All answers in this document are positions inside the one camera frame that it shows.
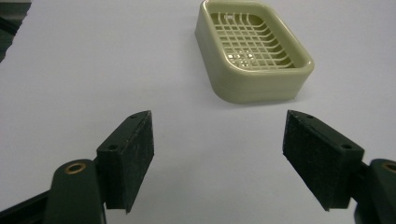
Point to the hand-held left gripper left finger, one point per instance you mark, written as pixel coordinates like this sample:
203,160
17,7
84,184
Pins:
124,161

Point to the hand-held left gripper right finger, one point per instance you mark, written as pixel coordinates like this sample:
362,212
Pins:
320,161

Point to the pale green soap dish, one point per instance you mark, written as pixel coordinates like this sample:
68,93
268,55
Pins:
249,77

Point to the dark curtain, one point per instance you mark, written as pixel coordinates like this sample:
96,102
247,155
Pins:
11,21

